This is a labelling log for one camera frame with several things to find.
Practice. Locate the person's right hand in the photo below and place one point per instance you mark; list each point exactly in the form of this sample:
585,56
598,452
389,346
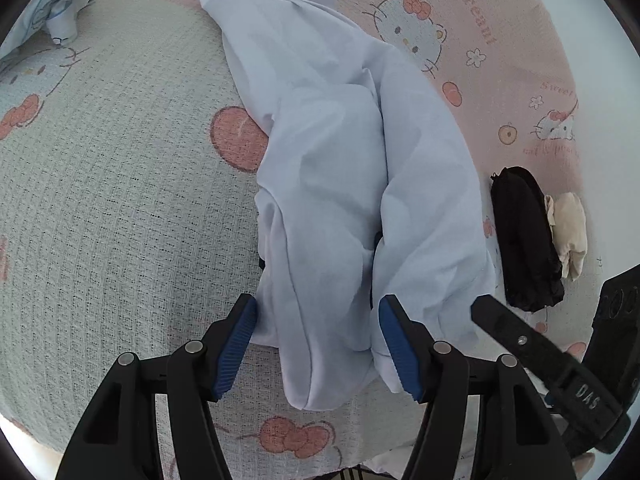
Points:
585,466

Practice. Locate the beige folded cloth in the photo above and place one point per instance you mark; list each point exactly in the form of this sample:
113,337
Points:
570,230

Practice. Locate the white t-shirt with navy trim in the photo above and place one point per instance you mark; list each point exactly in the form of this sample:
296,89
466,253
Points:
325,160

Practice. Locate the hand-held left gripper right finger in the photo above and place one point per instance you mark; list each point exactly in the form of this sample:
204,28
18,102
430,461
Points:
400,350

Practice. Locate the pink cartoon printed sofa blanket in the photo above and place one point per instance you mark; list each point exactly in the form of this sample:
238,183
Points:
125,185

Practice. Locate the light blue cartoon printed garment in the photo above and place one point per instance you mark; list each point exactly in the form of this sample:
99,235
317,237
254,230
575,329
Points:
50,5

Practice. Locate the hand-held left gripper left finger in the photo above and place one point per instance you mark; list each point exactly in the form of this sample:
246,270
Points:
237,350

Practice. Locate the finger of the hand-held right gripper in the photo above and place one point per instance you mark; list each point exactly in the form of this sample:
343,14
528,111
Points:
520,342

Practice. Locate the black folded cloth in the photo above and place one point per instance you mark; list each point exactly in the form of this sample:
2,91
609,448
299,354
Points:
525,240

